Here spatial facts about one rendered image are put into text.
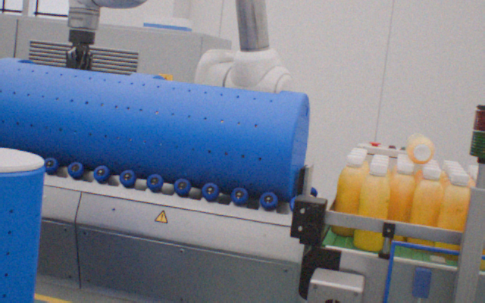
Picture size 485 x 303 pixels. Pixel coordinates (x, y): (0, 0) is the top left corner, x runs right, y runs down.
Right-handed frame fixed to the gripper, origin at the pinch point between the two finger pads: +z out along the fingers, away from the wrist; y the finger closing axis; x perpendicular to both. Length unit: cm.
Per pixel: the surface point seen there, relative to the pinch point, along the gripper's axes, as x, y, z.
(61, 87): 4.5, 17.3, -4.1
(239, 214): 56, 17, 22
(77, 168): 10.8, 16.5, 16.7
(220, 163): 50, 19, 9
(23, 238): 22, 60, 24
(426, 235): 100, 26, 18
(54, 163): 3.7, 16.2, 16.3
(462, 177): 107, 19, 4
